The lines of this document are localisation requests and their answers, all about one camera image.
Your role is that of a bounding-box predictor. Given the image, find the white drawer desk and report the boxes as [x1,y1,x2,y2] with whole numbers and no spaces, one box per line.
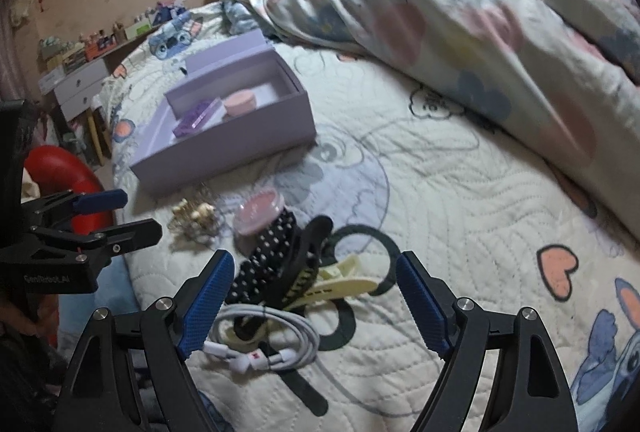
[37,25,166,168]

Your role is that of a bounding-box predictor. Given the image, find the cream claw hair clip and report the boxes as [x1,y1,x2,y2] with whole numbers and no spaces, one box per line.
[295,256,396,313]

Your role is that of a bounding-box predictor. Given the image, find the pink round jar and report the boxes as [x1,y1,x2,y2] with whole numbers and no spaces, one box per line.
[232,187,286,238]

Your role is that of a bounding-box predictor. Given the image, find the black claw hair clip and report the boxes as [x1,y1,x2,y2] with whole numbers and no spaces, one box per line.
[265,215,335,313]

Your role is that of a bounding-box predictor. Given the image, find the black polka-dot hair clip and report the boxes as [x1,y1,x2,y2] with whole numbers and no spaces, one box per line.
[225,209,298,308]

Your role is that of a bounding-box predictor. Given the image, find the brown patterned scrunchie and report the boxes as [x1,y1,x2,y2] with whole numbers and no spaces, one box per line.
[167,197,223,243]

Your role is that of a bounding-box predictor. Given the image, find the red rounded object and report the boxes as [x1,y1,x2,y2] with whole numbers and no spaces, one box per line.
[22,145,113,238]

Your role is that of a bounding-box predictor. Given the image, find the purple small pouch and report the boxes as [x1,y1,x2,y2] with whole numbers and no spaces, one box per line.
[172,98,223,138]

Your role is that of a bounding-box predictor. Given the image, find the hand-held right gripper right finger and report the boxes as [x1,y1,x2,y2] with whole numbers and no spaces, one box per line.
[395,251,576,432]

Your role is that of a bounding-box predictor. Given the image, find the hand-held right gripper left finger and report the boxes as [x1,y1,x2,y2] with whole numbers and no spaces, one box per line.
[52,249,236,432]

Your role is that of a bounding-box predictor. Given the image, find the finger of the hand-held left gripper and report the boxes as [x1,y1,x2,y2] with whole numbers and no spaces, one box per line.
[22,189,129,230]
[0,219,164,265]

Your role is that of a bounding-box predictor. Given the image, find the wooden stool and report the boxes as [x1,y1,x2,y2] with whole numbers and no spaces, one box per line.
[89,107,112,166]

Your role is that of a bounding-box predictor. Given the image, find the light blue cloth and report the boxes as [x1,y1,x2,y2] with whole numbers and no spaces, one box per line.
[92,257,142,313]

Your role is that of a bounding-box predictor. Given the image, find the white cable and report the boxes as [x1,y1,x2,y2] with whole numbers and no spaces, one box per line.
[202,302,321,375]

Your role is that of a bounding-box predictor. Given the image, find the row of small desk items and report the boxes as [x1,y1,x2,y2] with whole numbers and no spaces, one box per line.
[40,0,166,73]

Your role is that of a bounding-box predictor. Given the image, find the pink round compact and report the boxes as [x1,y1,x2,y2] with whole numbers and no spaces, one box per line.
[222,88,258,117]

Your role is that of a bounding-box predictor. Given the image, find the purple cardboard box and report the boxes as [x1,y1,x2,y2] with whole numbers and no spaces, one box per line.
[129,30,318,198]

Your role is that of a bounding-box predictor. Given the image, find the floral duvet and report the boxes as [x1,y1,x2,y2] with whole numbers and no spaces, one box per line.
[222,0,640,213]

